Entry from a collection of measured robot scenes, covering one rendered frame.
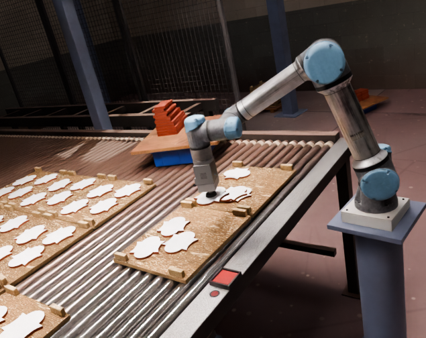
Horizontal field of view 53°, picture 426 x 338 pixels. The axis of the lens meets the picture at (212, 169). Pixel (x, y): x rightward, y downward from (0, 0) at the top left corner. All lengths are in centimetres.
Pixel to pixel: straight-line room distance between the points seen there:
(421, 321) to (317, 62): 163
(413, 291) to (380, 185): 136
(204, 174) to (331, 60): 57
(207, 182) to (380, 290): 79
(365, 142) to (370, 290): 66
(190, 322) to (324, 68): 82
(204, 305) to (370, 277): 73
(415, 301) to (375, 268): 93
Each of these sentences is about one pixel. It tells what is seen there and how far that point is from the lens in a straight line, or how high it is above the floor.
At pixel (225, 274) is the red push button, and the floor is 93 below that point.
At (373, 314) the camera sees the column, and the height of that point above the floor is 45.
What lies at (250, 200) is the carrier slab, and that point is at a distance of 175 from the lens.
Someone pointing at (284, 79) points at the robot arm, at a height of 142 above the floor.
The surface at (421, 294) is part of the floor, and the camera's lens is 269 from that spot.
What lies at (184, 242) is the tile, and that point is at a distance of 155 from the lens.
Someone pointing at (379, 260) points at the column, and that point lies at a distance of 171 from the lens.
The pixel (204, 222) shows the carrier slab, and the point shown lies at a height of 94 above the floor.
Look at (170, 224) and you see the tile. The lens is 170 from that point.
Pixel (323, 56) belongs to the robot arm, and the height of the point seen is 151.
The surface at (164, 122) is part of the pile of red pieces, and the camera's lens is 249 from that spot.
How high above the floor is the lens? 174
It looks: 22 degrees down
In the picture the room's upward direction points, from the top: 13 degrees counter-clockwise
